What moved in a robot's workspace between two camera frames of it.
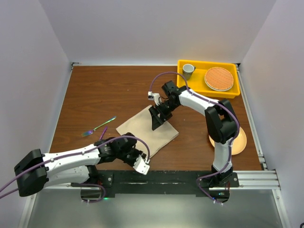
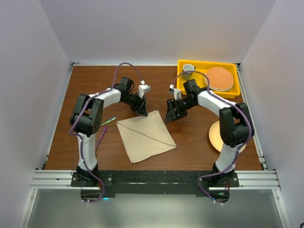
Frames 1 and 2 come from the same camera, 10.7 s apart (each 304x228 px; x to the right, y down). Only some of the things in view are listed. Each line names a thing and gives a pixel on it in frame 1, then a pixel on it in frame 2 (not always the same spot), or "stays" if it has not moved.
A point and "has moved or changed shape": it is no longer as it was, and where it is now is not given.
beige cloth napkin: (140, 125) has moved or changed shape
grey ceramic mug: (187, 71) stays
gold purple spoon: (103, 132) stays
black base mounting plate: (217, 185) stays
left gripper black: (137, 153) to (140, 107)
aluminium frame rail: (249, 180) stays
